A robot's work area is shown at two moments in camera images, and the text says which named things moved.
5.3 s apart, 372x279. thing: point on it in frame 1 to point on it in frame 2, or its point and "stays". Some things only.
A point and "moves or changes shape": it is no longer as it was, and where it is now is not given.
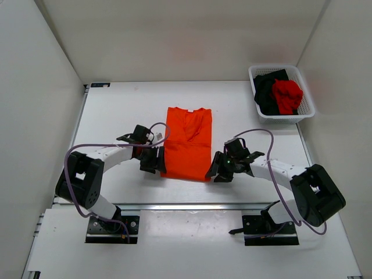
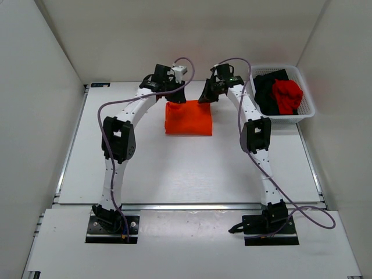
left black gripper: [156, 163] to [178, 97]
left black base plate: [103, 231] stays
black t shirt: [263, 85] stays
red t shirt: [288, 95] stays
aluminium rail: [235, 207] stays
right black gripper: [217, 167] to [208, 96]
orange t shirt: [189, 150] moves or changes shape
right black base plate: [257, 231] stays
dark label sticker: [99, 85] stays
